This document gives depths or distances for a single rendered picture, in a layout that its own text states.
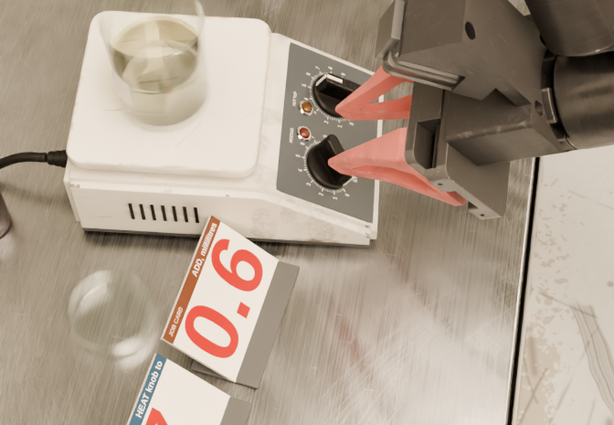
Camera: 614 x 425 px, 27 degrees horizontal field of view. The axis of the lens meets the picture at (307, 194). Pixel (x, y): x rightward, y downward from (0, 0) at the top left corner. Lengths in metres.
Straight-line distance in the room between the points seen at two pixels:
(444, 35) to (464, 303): 0.28
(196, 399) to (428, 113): 0.24
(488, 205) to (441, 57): 0.12
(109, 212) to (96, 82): 0.08
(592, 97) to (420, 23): 0.10
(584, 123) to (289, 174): 0.23
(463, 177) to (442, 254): 0.19
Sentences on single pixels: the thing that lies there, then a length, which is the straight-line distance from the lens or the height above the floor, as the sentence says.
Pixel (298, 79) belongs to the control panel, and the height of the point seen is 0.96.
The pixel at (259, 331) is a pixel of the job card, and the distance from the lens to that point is 0.83.
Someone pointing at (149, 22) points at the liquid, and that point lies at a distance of 0.80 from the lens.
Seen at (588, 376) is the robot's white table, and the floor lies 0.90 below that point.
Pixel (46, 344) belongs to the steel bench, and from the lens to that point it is 0.84.
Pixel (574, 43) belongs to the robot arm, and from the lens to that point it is 0.63.
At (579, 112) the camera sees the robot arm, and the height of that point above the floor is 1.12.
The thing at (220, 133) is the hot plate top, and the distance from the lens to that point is 0.80.
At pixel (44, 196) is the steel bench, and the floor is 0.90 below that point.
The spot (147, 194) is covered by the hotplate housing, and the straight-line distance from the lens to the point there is 0.81.
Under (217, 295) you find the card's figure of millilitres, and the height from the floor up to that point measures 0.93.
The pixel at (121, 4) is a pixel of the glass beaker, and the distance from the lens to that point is 0.78.
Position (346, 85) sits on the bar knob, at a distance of 0.85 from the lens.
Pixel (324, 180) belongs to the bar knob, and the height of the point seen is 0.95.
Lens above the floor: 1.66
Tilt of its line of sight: 59 degrees down
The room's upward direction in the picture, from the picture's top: straight up
